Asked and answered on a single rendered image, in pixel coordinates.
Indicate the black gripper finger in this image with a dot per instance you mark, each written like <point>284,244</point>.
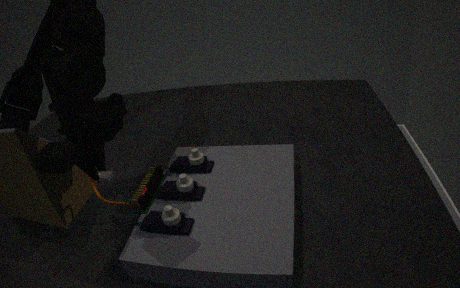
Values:
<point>86,163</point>
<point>98,152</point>

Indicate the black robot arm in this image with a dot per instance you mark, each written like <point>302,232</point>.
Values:
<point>78,72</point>

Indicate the black pin header strip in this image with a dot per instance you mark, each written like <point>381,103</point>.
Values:
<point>149,193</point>

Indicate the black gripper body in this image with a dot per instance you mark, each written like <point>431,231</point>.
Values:
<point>61,156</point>

